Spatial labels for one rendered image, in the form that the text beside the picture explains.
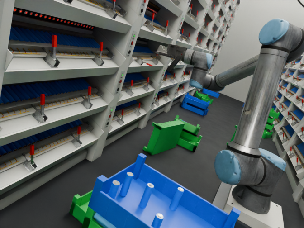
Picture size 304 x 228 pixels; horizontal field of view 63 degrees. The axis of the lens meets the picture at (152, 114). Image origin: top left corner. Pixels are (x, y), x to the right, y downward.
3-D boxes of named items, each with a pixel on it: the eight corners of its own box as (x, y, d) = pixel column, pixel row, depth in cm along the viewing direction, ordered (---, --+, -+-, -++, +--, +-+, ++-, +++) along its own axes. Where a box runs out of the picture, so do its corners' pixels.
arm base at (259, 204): (267, 201, 133) (275, 185, 131) (269, 220, 116) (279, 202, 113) (232, 185, 139) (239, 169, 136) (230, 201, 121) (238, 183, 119)
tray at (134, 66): (159, 69, 182) (168, 60, 178) (123, 73, 126) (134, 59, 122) (140, 51, 184) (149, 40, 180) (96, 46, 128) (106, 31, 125)
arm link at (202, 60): (208, 69, 149) (213, 53, 148) (188, 64, 153) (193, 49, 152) (210, 71, 158) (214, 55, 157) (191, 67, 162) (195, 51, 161)
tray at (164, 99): (168, 102, 258) (177, 93, 253) (148, 114, 202) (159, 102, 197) (154, 89, 260) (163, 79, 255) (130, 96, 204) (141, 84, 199)
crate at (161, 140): (175, 147, 185) (166, 142, 189) (185, 123, 179) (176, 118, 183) (151, 155, 161) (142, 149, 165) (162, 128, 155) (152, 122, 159)
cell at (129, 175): (131, 177, 61) (123, 198, 63) (135, 174, 63) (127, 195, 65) (125, 173, 62) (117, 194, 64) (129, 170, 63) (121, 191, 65)
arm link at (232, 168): (258, 192, 113) (313, 25, 103) (229, 191, 105) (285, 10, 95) (235, 177, 126) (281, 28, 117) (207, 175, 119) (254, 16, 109)
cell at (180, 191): (176, 208, 66) (185, 189, 64) (173, 212, 65) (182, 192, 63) (170, 205, 67) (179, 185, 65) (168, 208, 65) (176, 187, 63)
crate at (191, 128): (176, 126, 230) (180, 118, 230) (197, 135, 225) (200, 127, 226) (172, 123, 201) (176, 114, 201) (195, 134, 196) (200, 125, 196)
